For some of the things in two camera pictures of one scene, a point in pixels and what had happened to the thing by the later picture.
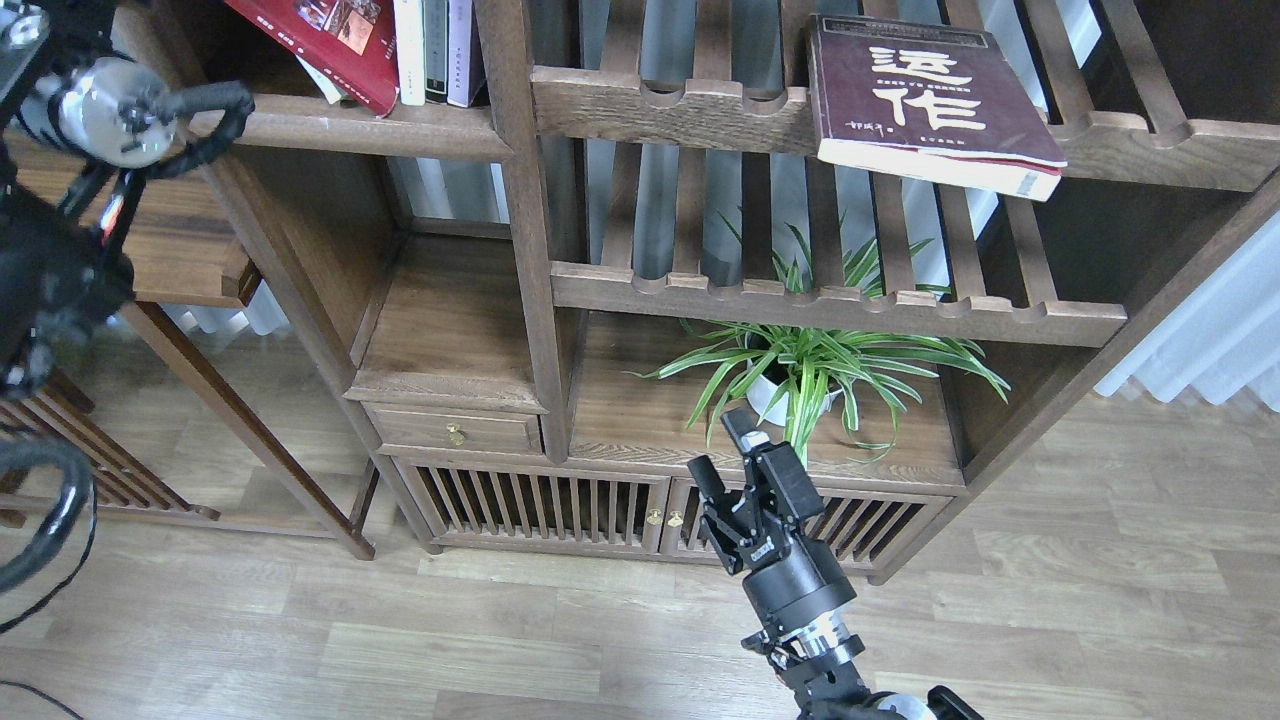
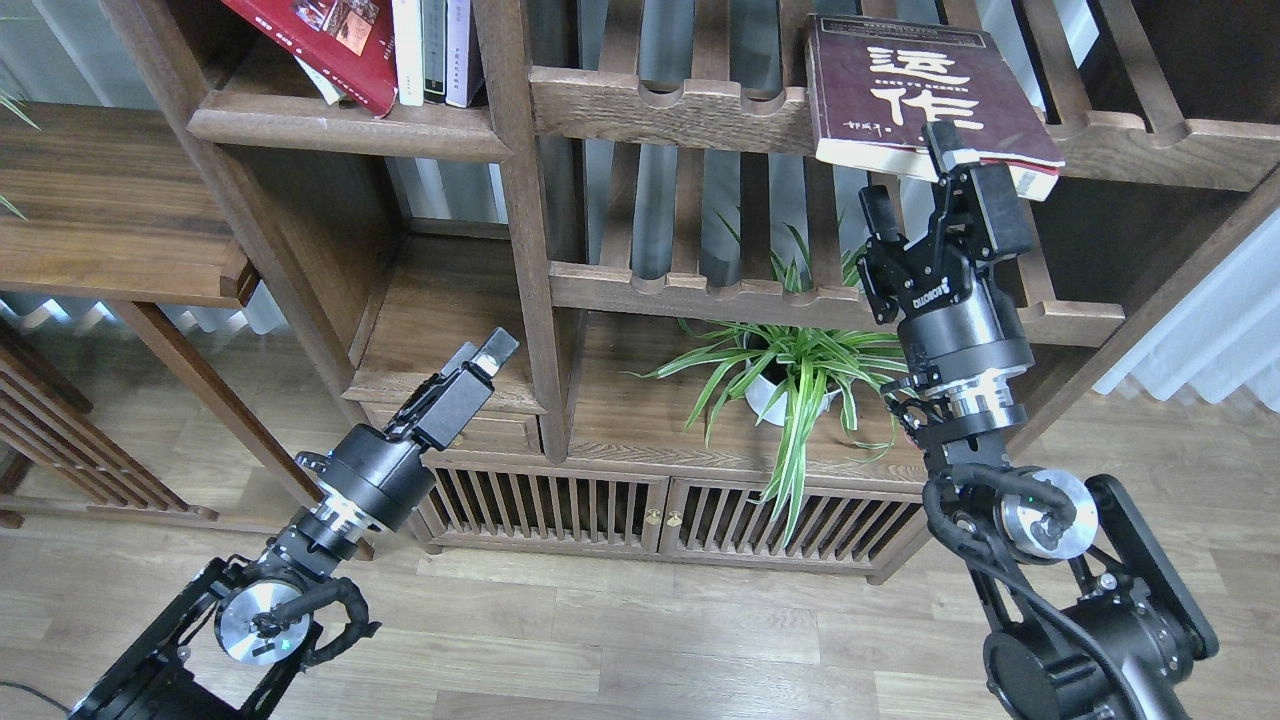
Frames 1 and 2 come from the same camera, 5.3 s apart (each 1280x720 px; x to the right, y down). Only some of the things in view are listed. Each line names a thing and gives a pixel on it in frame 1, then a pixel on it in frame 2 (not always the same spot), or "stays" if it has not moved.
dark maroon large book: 946,103 stays
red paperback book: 353,42 stays
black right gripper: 794,575 -> 960,335
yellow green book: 331,89 stays
